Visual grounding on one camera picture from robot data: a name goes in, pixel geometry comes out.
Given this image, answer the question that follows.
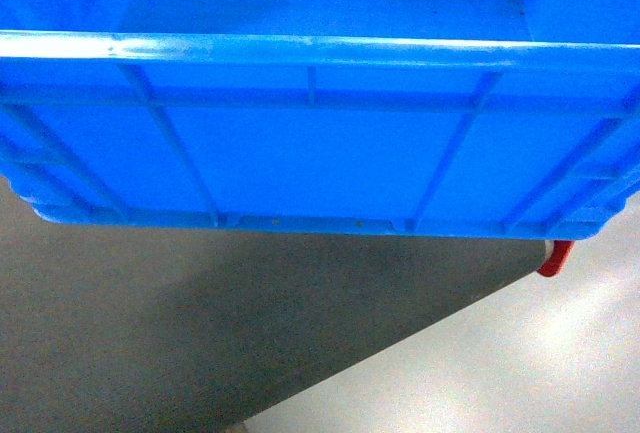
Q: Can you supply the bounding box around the large blue plastic crate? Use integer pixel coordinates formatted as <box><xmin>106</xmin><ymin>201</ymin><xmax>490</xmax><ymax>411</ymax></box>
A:
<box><xmin>1</xmin><ymin>0</ymin><xmax>639</xmax><ymax>240</ymax></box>

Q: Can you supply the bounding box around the red wheel caster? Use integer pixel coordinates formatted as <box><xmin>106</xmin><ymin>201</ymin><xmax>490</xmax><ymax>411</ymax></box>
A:
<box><xmin>537</xmin><ymin>240</ymin><xmax>575</xmax><ymax>278</ymax></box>

